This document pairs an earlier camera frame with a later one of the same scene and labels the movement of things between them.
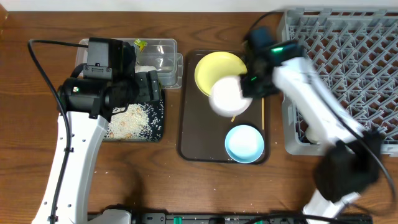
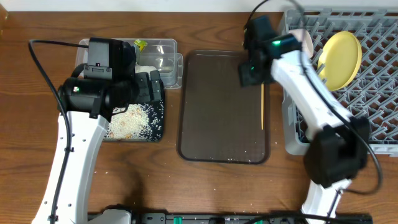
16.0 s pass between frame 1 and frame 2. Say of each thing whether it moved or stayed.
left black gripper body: stayed
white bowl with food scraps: moved
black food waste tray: stayed
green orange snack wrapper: stayed
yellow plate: moved
